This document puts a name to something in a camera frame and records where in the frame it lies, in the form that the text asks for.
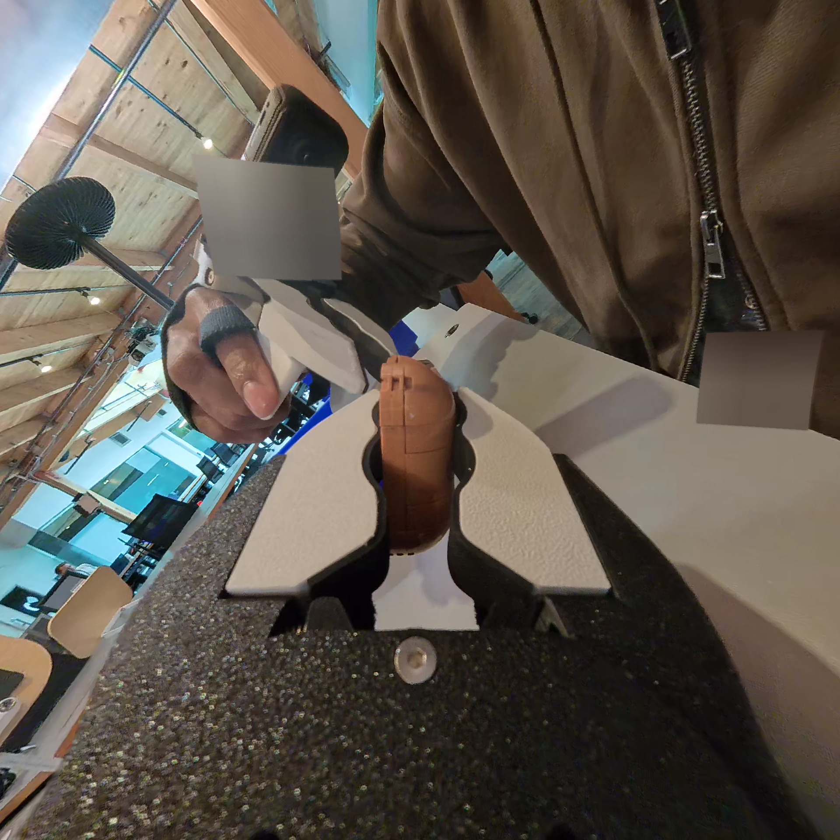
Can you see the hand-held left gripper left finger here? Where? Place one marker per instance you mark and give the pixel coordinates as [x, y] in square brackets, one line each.
[308, 518]

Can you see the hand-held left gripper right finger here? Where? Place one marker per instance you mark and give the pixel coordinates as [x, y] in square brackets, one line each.
[525, 518]

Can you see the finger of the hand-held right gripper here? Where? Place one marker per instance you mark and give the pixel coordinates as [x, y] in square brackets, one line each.
[321, 348]
[371, 325]

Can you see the brown rounded lego assembly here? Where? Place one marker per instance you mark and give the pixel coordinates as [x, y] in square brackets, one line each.
[420, 459]

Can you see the person's right forearm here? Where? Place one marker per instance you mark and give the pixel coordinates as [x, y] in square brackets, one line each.
[407, 249]

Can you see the person's right hand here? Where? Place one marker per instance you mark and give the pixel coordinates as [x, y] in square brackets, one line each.
[216, 387]

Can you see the stacked blue plastic bins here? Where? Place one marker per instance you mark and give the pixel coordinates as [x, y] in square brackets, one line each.
[407, 338]

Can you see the black tilted monitor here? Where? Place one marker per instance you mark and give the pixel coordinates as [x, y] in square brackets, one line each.
[157, 518]

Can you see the beige chair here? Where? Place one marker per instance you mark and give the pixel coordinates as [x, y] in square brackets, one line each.
[88, 610]

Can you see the black ceiling pole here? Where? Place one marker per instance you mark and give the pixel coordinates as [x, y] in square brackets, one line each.
[59, 223]

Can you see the wood-framed black screen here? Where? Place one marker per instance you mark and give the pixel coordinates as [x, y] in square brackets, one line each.
[33, 656]

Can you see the wooden post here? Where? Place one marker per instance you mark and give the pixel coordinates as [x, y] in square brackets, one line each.
[282, 59]

